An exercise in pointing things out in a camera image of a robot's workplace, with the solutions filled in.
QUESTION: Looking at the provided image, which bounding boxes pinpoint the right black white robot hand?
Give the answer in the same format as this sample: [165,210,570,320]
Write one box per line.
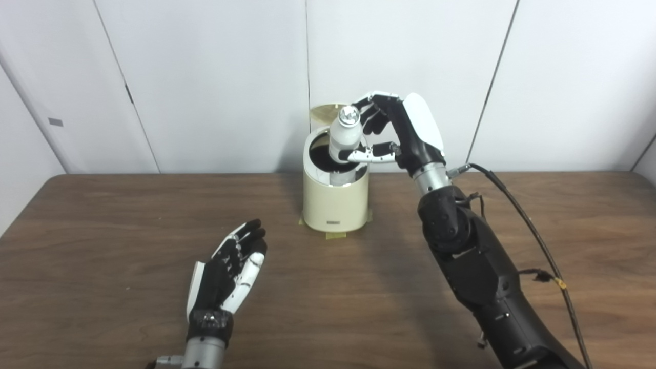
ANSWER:
[348,91,445,177]

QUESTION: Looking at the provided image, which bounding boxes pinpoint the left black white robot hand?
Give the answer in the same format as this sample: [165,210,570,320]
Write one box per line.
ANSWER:
[186,219,268,341]

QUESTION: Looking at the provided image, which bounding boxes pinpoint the small white plastic bottle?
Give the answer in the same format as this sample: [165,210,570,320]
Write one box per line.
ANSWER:
[328,105,362,186]

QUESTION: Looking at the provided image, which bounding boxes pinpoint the cream-colored lidded bin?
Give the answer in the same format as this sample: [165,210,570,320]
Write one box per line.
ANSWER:
[302,104,370,232]

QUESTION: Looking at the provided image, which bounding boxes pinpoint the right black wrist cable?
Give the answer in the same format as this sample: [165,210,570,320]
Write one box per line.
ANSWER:
[447,162,593,369]

